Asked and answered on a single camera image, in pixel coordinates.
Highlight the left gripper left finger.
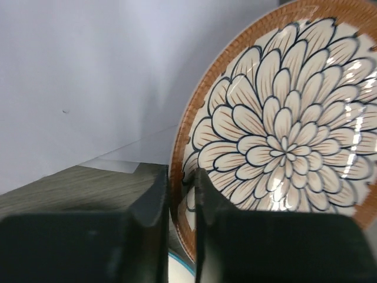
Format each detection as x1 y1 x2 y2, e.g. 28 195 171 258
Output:
1 167 169 282

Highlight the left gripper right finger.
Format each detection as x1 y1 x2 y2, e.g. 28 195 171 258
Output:
194 169 376 282

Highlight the brown floral pattern plate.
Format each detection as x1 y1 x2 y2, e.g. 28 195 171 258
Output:
169 1 376 259

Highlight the white watermelon pattern plate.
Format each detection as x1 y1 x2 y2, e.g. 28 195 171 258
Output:
168 251 195 283

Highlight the white cloth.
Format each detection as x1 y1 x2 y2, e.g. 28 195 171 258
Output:
1 1 279 193

